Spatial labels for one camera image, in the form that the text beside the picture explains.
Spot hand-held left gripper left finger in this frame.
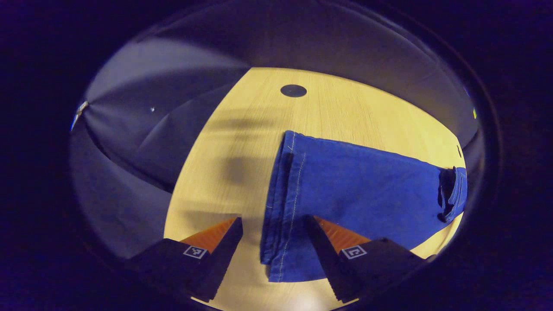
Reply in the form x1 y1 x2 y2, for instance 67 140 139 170
125 216 244 303

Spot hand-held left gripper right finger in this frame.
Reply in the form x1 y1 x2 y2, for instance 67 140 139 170
304 215 438 303

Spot blue denim jeans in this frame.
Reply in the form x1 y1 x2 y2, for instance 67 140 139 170
259 130 468 283

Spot black backdrop cloth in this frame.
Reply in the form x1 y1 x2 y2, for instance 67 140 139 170
69 0 481 260

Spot white backdrop clamp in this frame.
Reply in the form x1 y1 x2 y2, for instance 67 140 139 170
70 100 89 131

